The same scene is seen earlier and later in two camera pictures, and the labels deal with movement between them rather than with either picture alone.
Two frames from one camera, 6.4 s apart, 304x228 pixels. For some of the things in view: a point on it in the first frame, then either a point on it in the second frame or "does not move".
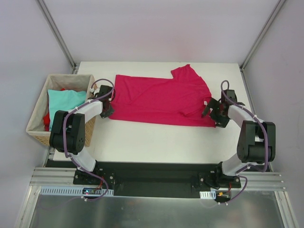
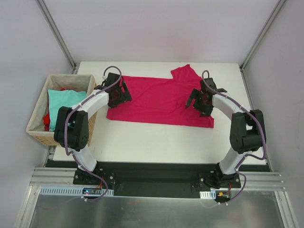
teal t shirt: [63, 100] does not move
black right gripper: [215, 110] -> [196, 100]
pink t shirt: [179, 99] does not move
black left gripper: [107, 112] -> [124, 95]
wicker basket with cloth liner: [35, 129] does not move
